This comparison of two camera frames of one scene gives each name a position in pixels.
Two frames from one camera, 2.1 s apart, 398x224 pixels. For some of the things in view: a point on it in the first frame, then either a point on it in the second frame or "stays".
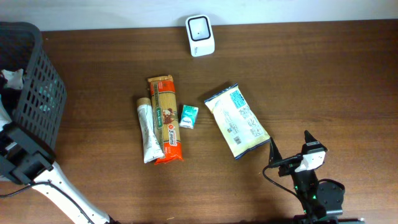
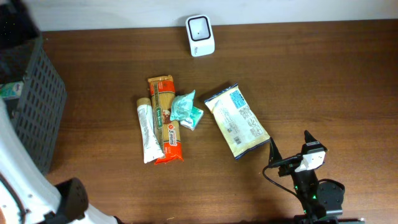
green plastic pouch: x=15 y=79 -> x=181 y=106
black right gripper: x=288 y=167 stays
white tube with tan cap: x=152 y=149 stays
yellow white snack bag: x=241 y=129 stays
